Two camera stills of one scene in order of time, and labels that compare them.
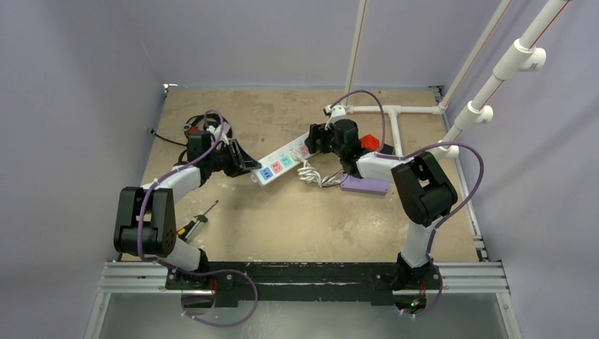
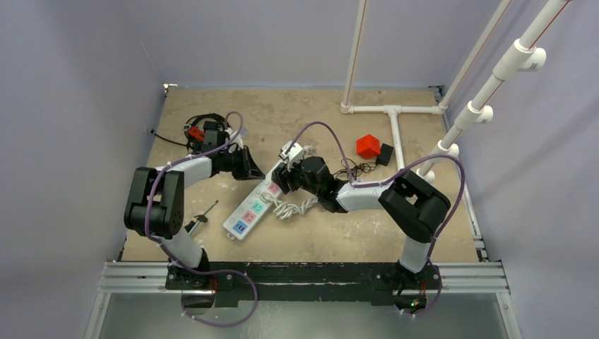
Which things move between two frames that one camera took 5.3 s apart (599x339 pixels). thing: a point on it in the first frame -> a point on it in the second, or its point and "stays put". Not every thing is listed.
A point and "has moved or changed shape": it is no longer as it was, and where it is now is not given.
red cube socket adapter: [369, 141] stays put
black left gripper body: [224, 160] stays put
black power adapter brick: [387, 149] stays put
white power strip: [277, 163] has moved or changed shape
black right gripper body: [319, 138] -> [290, 176]
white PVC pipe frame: [522, 54] stays put
